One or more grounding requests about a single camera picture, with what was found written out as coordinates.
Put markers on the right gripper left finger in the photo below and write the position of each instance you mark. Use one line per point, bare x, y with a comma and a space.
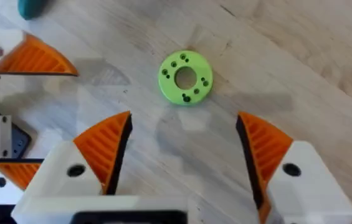
101, 149

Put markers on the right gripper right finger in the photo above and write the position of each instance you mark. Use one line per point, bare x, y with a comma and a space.
272, 155

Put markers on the blue electric screwdriver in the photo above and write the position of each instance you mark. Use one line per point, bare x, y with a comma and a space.
30, 7

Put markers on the green disc with holes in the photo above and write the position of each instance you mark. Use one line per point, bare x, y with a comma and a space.
169, 90

